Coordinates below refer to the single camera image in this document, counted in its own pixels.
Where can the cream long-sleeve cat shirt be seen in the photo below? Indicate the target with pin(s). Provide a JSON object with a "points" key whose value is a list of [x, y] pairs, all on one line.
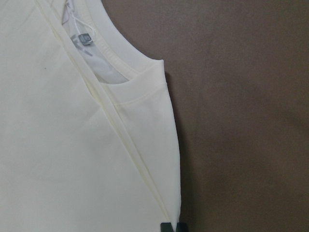
{"points": [[88, 141]]}

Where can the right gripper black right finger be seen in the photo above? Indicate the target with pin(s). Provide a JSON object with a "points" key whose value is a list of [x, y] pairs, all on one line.
{"points": [[181, 227]]}

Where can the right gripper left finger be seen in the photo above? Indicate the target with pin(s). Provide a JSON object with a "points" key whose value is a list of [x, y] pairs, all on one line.
{"points": [[166, 227]]}

